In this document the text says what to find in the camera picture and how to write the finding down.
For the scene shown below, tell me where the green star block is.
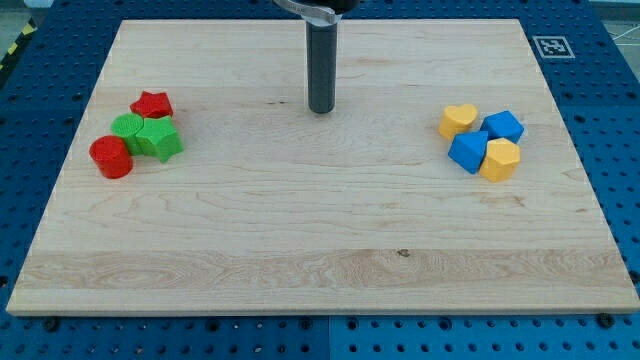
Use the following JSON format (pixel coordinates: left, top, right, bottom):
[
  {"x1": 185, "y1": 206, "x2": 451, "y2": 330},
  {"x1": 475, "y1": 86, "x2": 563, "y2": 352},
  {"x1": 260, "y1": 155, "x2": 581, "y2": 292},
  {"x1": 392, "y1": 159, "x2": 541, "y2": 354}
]
[{"x1": 135, "y1": 115, "x2": 184, "y2": 163}]

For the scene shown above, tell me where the black yellow hazard tape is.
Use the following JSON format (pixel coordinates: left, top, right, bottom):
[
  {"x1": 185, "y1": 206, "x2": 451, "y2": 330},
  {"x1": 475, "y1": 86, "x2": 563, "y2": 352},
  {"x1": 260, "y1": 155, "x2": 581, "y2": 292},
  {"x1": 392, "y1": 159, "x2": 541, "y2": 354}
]
[{"x1": 1, "y1": 18, "x2": 38, "y2": 72}]

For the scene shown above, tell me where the yellow hexagon block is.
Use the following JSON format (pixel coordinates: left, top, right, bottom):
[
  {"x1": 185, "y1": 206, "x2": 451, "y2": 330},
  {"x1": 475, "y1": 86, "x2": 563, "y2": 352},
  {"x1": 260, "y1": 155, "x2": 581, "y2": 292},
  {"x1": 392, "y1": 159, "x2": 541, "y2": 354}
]
[{"x1": 478, "y1": 138, "x2": 521, "y2": 182}]

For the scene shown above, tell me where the red cylinder block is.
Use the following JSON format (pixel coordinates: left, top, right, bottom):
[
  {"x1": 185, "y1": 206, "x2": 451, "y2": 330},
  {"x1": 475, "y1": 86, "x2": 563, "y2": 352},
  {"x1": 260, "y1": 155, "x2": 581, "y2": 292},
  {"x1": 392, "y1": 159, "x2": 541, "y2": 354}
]
[{"x1": 89, "y1": 135, "x2": 133, "y2": 179}]

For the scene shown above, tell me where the blue triangle block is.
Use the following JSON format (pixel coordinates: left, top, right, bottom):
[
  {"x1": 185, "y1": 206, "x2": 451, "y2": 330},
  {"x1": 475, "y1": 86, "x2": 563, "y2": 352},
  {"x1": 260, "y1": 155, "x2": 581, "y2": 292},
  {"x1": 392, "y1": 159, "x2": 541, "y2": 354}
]
[{"x1": 448, "y1": 131, "x2": 489, "y2": 174}]

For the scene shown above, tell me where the light wooden board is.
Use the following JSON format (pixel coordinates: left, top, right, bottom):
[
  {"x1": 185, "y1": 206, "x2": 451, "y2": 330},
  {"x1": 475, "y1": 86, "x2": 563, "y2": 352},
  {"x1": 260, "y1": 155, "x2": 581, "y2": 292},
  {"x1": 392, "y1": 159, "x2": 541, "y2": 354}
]
[{"x1": 7, "y1": 19, "x2": 639, "y2": 316}]

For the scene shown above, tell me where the white fiducial marker tag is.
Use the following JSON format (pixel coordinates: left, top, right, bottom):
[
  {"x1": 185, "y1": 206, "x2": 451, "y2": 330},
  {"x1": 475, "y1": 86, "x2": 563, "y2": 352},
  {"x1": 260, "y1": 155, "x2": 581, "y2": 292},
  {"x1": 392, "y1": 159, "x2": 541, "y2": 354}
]
[{"x1": 532, "y1": 35, "x2": 575, "y2": 59}]

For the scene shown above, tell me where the blue cube block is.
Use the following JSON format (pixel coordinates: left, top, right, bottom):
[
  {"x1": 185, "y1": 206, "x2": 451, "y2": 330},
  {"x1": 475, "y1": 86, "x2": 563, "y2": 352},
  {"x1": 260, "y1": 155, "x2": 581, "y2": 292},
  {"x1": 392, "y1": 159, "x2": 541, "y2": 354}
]
[{"x1": 480, "y1": 110, "x2": 524, "y2": 143}]

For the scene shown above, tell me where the green cylinder block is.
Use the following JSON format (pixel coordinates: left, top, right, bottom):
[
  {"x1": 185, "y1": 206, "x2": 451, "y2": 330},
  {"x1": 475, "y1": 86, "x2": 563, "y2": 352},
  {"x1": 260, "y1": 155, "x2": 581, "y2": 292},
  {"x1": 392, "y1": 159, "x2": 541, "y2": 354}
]
[{"x1": 111, "y1": 113, "x2": 144, "y2": 156}]

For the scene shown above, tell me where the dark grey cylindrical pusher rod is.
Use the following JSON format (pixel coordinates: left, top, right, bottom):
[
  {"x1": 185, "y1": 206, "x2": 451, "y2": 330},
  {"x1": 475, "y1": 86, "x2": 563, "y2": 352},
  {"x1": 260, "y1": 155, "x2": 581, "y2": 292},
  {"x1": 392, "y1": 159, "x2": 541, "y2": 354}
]
[{"x1": 306, "y1": 22, "x2": 337, "y2": 114}]

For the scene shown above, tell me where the red star block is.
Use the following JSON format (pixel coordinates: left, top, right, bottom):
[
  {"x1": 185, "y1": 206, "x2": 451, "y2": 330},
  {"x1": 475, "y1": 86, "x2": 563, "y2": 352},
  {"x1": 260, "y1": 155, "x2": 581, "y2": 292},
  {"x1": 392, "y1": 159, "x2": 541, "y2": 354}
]
[{"x1": 130, "y1": 91, "x2": 174, "y2": 119}]

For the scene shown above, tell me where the yellow heart block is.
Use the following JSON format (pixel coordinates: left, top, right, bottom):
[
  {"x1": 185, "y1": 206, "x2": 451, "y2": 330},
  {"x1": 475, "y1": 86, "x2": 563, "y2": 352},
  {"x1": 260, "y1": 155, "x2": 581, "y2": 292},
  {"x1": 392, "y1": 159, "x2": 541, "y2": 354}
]
[{"x1": 438, "y1": 104, "x2": 478, "y2": 141}]

